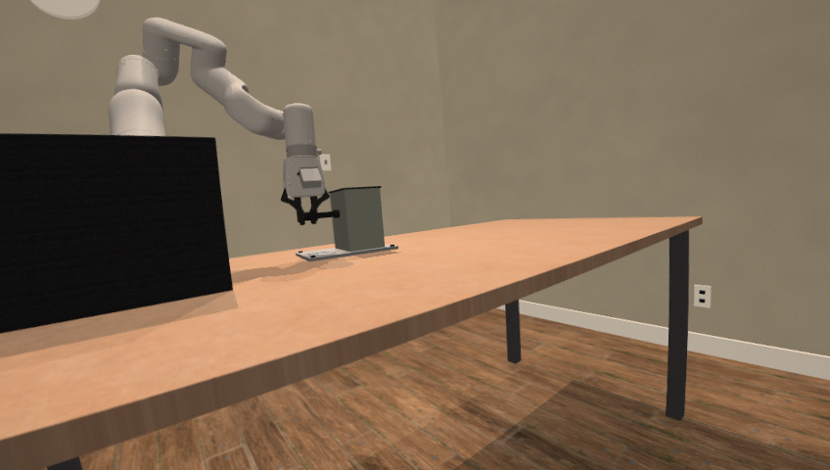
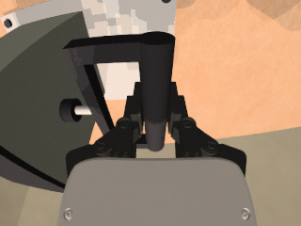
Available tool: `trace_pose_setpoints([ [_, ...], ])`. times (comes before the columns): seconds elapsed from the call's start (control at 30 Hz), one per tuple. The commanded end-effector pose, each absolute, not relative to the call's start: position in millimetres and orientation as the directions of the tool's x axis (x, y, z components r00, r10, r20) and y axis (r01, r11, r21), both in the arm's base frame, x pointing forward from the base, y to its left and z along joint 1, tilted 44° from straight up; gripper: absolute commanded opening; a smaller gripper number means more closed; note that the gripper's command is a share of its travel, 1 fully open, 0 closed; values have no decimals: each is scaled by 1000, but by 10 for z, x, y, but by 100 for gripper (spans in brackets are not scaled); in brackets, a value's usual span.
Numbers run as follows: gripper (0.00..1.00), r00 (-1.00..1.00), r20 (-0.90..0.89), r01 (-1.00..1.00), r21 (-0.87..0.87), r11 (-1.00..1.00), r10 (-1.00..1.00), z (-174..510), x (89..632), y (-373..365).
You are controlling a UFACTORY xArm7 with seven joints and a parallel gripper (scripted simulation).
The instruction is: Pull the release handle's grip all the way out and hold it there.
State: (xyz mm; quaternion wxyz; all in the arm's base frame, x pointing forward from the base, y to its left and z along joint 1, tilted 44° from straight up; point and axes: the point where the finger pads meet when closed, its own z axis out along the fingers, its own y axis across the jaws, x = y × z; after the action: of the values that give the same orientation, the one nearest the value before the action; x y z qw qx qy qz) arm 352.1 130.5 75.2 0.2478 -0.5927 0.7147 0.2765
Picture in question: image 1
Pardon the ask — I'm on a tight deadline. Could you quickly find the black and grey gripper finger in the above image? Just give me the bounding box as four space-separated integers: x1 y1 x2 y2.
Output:
310 190 330 224
281 188 305 225

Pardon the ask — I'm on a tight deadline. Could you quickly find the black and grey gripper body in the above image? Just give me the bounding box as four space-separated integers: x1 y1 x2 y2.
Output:
283 155 325 198

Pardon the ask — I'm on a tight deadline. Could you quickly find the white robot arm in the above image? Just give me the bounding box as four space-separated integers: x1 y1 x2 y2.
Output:
109 18 322 157

